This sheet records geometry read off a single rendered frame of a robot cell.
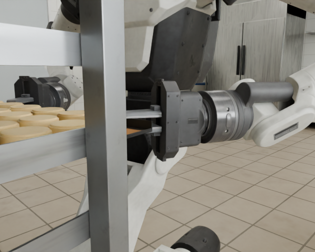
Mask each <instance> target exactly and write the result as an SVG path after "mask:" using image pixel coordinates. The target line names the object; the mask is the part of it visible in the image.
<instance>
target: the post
mask: <svg viewBox="0 0 315 252"><path fill-rule="evenodd" d="M79 18H80V38H81V59H82V80H83V100H84V121H85V142H86V163H87V183H88V204H89V225H90V245H91V252H129V214H128V166H127V118H126V70H125V21H124V0H79Z"/></svg>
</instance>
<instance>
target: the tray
mask: <svg viewBox="0 0 315 252"><path fill-rule="evenodd" d="M126 128H127V129H133V130H140V131H137V132H134V133H130V134H127V135H126V139H128V138H132V137H135V136H139V135H142V134H146V133H149V132H152V130H153V121H151V120H143V119H135V118H127V119H126Z"/></svg>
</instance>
